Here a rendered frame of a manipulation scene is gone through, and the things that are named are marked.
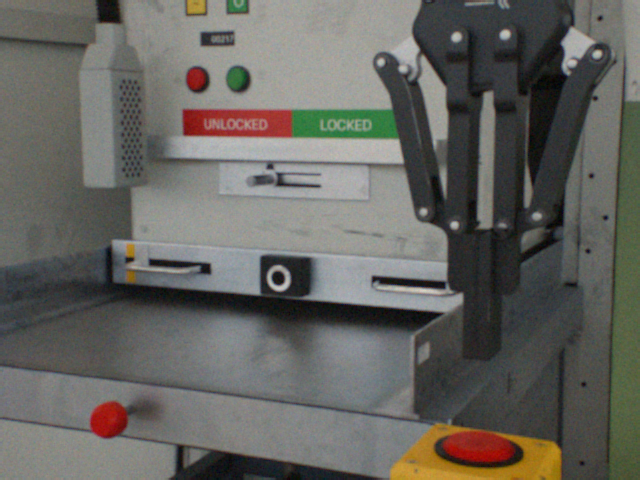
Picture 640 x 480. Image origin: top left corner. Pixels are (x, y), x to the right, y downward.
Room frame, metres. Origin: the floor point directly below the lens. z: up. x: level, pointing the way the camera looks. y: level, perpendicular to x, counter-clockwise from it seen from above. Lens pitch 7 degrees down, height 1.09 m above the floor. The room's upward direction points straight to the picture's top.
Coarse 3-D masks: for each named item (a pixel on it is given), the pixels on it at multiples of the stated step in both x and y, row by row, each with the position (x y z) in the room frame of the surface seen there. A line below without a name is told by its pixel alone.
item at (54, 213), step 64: (0, 0) 1.35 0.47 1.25; (64, 0) 1.42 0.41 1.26; (0, 64) 1.35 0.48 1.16; (64, 64) 1.42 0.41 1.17; (0, 128) 1.34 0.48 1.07; (64, 128) 1.42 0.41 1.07; (0, 192) 1.34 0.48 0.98; (64, 192) 1.41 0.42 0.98; (128, 192) 1.50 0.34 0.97; (0, 256) 1.34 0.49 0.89
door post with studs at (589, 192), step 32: (576, 0) 1.34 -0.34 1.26; (608, 0) 1.32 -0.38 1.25; (608, 32) 1.32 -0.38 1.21; (608, 96) 1.32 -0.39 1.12; (608, 128) 1.32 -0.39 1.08; (576, 160) 1.34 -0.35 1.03; (608, 160) 1.32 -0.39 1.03; (576, 192) 1.34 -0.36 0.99; (608, 192) 1.32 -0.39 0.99; (576, 224) 1.34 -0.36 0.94; (608, 224) 1.31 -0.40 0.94; (576, 256) 1.34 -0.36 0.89; (608, 256) 1.31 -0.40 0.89; (608, 288) 1.31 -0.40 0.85; (608, 320) 1.31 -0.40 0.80
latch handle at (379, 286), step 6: (378, 282) 1.06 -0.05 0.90; (378, 288) 1.04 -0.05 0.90; (384, 288) 1.03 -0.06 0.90; (390, 288) 1.03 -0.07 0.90; (396, 288) 1.03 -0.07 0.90; (402, 288) 1.02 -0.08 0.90; (408, 288) 1.02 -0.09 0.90; (414, 288) 1.02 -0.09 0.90; (420, 288) 1.02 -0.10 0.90; (420, 294) 1.01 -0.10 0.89; (426, 294) 1.01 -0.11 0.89; (432, 294) 1.01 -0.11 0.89; (438, 294) 1.01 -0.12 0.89; (444, 294) 1.00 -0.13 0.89; (450, 294) 1.01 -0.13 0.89; (456, 294) 1.01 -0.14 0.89
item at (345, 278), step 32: (128, 256) 1.23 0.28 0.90; (160, 256) 1.20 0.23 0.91; (192, 256) 1.18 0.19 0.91; (224, 256) 1.16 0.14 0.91; (256, 256) 1.14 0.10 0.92; (320, 256) 1.11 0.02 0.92; (352, 256) 1.09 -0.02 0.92; (192, 288) 1.18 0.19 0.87; (224, 288) 1.16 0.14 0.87; (256, 288) 1.14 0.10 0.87; (320, 288) 1.11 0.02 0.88; (352, 288) 1.09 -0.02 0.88
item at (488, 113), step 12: (492, 96) 1.06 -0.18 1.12; (492, 108) 1.06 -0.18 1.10; (528, 108) 1.24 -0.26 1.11; (492, 120) 1.07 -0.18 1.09; (492, 132) 1.07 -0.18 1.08; (492, 144) 1.07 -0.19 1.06; (492, 156) 1.07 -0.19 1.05; (492, 168) 1.07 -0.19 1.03; (492, 180) 1.07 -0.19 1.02; (528, 180) 1.25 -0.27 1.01; (132, 192) 1.24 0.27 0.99; (528, 192) 1.26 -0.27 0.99; (132, 204) 1.24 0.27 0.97; (480, 204) 1.04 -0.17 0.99; (528, 204) 1.26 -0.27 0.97; (132, 216) 1.24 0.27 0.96; (480, 216) 1.04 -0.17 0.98; (480, 228) 1.04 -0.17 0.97; (540, 228) 1.34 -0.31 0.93; (528, 240) 1.27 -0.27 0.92; (540, 240) 1.34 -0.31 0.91
